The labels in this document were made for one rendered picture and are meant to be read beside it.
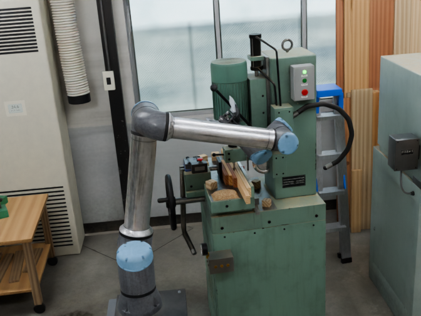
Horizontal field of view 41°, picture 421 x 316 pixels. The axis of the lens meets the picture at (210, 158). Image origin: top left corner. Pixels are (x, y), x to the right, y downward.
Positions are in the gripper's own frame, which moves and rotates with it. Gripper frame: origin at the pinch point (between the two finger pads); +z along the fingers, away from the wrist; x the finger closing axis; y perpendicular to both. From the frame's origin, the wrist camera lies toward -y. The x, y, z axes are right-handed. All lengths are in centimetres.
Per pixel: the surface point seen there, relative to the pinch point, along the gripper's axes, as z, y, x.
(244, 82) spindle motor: 3.0, -4.7, -16.6
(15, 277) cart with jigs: 44, -48, 166
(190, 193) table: -10.2, -23.8, 40.8
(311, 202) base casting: -48, -47, 0
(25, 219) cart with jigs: 64, -40, 137
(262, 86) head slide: -2.3, -10.3, -21.4
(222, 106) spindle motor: 2.2, -5.8, -1.3
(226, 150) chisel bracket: -7.3, -22.1, 12.6
